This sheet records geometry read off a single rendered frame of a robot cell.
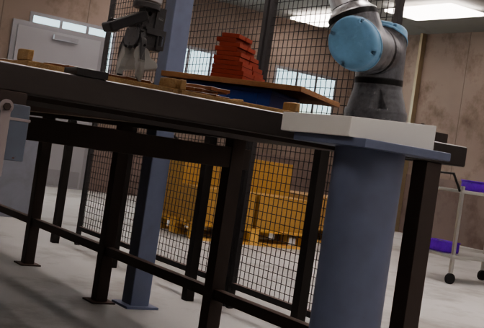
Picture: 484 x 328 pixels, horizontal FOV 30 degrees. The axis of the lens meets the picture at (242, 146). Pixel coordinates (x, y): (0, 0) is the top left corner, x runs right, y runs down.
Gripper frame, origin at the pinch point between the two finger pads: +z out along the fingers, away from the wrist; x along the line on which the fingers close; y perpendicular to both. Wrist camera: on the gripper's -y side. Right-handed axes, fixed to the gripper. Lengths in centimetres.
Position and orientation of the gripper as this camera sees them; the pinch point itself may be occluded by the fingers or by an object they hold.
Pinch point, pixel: (126, 78)
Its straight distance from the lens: 233.9
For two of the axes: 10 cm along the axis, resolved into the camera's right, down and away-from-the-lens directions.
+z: -1.7, 9.8, -0.3
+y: 7.9, 1.6, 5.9
